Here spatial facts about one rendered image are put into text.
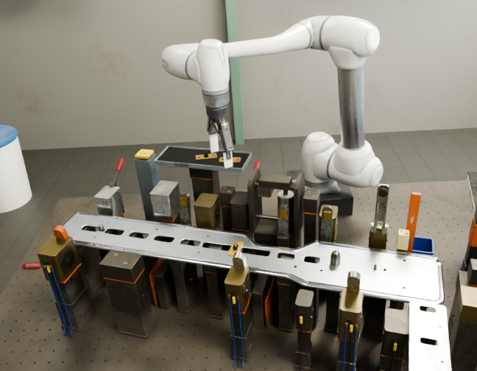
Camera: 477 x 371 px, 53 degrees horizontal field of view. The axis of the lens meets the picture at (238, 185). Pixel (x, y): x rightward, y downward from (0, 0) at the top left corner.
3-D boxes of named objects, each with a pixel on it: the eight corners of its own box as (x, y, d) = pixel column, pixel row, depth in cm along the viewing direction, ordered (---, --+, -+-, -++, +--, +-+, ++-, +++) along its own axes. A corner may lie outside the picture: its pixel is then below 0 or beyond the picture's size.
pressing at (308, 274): (43, 245, 178) (41, 241, 177) (76, 211, 196) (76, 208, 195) (445, 308, 139) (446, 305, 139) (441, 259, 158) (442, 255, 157)
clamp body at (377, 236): (361, 307, 181) (368, 230, 163) (363, 288, 189) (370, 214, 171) (379, 310, 179) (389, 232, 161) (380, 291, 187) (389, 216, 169)
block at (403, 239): (387, 314, 177) (398, 234, 158) (387, 308, 179) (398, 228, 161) (397, 316, 176) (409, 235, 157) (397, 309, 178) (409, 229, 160)
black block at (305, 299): (292, 376, 157) (291, 311, 142) (297, 352, 165) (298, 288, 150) (308, 380, 156) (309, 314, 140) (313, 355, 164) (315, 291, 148)
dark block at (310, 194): (302, 287, 192) (302, 198, 170) (305, 275, 197) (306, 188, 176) (314, 289, 190) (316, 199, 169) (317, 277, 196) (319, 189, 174)
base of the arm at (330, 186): (291, 177, 248) (290, 167, 245) (334, 172, 246) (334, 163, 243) (294, 196, 233) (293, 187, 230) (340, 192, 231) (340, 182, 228)
